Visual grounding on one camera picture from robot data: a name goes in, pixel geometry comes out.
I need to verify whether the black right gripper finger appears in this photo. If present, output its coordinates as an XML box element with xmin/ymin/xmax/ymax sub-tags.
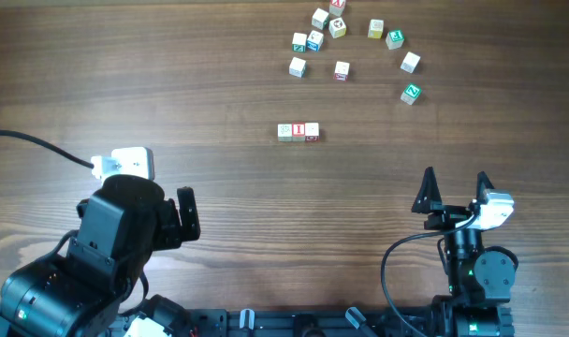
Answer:
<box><xmin>475</xmin><ymin>171</ymin><xmax>494</xmax><ymax>202</ymax></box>
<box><xmin>411</xmin><ymin>167</ymin><xmax>443</xmax><ymax>213</ymax></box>

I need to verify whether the wooden block red letter side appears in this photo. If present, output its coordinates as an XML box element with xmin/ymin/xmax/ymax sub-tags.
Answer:
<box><xmin>304</xmin><ymin>123</ymin><xmax>320</xmax><ymax>141</ymax></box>

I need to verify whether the wooden block blue side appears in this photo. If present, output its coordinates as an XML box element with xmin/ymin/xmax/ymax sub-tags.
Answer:
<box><xmin>277</xmin><ymin>124</ymin><xmax>293</xmax><ymax>142</ymax></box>

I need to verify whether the wooden block red letter I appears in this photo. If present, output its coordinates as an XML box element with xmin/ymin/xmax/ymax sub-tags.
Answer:
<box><xmin>292</xmin><ymin>123</ymin><xmax>306</xmax><ymax>142</ymax></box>

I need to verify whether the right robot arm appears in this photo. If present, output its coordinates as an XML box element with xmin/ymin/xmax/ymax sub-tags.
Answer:
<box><xmin>412</xmin><ymin>167</ymin><xmax>518</xmax><ymax>337</ymax></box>

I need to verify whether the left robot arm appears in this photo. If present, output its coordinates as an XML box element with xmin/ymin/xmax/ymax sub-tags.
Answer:
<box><xmin>0</xmin><ymin>175</ymin><xmax>200</xmax><ymax>336</ymax></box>

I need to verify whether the wooden block green letter Z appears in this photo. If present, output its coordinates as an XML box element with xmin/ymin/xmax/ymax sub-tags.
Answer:
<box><xmin>401</xmin><ymin>83</ymin><xmax>422</xmax><ymax>105</ymax></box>

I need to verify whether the plain pale wooden block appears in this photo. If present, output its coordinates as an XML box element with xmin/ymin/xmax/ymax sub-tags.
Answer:
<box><xmin>401</xmin><ymin>51</ymin><xmax>420</xmax><ymax>73</ymax></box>

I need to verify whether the wooden block red bottom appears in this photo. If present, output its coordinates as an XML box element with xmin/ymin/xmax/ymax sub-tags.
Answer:
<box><xmin>334</xmin><ymin>61</ymin><xmax>350</xmax><ymax>81</ymax></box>

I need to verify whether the wooden block yellow picture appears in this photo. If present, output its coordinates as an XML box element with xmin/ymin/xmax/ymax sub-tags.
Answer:
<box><xmin>328</xmin><ymin>18</ymin><xmax>346</xmax><ymax>38</ymax></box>

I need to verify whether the wooden block blue picture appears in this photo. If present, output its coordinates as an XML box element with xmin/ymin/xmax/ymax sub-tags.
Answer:
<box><xmin>306</xmin><ymin>30</ymin><xmax>324</xmax><ymax>51</ymax></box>

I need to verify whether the wooden block green Z side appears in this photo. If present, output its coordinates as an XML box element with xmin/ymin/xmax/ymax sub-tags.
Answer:
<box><xmin>292</xmin><ymin>33</ymin><xmax>307</xmax><ymax>52</ymax></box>

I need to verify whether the wooden block red letter X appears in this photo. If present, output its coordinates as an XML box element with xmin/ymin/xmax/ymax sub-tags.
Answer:
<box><xmin>329</xmin><ymin>0</ymin><xmax>346</xmax><ymax>17</ymax></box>

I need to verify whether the black right camera cable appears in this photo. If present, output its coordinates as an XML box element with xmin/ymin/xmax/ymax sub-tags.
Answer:
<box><xmin>380</xmin><ymin>212</ymin><xmax>480</xmax><ymax>337</ymax></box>

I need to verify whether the black camera cable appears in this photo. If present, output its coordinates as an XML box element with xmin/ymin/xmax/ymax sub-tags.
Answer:
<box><xmin>380</xmin><ymin>212</ymin><xmax>480</xmax><ymax>337</ymax></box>
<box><xmin>0</xmin><ymin>129</ymin><xmax>96</xmax><ymax>169</ymax></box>

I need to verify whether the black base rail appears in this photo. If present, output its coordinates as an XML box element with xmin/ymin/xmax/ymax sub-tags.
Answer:
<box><xmin>113</xmin><ymin>294</ymin><xmax>515</xmax><ymax>337</ymax></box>

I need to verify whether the black left camera cable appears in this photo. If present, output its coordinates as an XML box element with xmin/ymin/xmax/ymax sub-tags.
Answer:
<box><xmin>0</xmin><ymin>129</ymin><xmax>96</xmax><ymax>169</ymax></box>

